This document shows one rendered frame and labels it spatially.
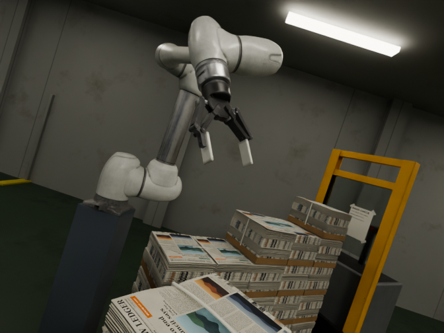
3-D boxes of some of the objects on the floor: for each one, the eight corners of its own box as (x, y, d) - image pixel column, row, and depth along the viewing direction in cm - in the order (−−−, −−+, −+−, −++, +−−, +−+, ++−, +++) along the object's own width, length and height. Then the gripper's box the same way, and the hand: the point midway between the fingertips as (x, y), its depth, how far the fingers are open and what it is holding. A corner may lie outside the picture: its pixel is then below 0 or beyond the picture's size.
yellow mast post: (328, 368, 212) (403, 159, 205) (334, 366, 216) (407, 162, 210) (337, 378, 204) (415, 161, 197) (343, 375, 209) (420, 164, 202)
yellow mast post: (275, 314, 267) (332, 148, 261) (281, 313, 272) (337, 150, 265) (281, 320, 260) (340, 149, 253) (287, 319, 264) (345, 152, 258)
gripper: (237, 104, 78) (251, 170, 72) (166, 82, 61) (178, 166, 55) (255, 92, 73) (272, 162, 67) (184, 64, 56) (198, 154, 50)
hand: (228, 159), depth 62 cm, fingers open, 13 cm apart
